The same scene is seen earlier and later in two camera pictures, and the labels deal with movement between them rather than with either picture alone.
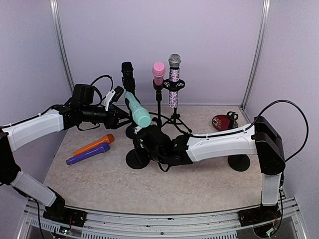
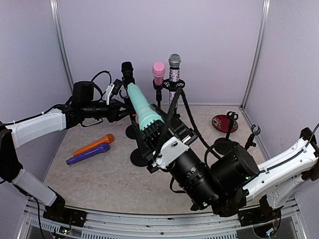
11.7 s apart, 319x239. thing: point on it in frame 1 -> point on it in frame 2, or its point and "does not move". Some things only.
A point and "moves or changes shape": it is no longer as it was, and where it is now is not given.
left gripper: x=112 y=120 -> x=114 y=112
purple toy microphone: x=102 y=148 does not move
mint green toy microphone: x=141 y=115 moves or changes shape
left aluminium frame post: x=58 y=28 does not move
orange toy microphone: x=108 y=138 does not move
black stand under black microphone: x=130 y=131 does not move
